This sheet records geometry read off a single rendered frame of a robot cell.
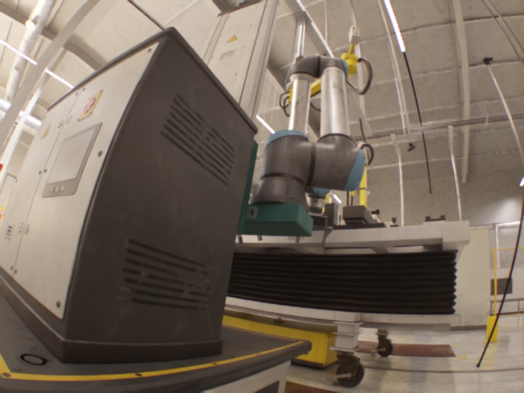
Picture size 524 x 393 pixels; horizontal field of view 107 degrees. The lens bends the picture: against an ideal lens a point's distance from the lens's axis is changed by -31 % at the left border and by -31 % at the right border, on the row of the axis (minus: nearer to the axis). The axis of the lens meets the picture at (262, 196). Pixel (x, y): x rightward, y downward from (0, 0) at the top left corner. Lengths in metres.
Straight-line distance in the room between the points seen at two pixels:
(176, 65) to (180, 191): 0.21
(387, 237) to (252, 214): 0.75
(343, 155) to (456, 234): 0.69
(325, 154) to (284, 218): 0.25
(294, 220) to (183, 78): 0.47
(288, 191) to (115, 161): 0.56
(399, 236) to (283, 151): 0.73
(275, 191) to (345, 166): 0.24
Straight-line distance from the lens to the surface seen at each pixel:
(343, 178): 0.91
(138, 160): 0.40
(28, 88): 6.11
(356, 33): 2.02
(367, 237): 1.39
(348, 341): 1.57
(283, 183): 0.83
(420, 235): 1.36
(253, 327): 2.17
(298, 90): 1.32
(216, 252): 0.53
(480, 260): 6.39
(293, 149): 0.89
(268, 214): 0.80
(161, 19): 13.05
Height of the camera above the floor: 0.45
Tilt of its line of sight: 20 degrees up
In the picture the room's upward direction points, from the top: 9 degrees clockwise
